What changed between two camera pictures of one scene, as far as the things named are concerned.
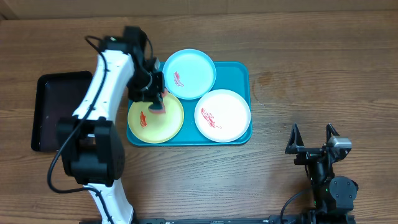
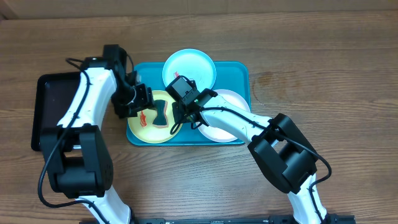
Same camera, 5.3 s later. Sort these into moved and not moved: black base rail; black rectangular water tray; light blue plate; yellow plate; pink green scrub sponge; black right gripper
Moved: black right gripper; pink green scrub sponge
Not moved: black rectangular water tray; black base rail; yellow plate; light blue plate
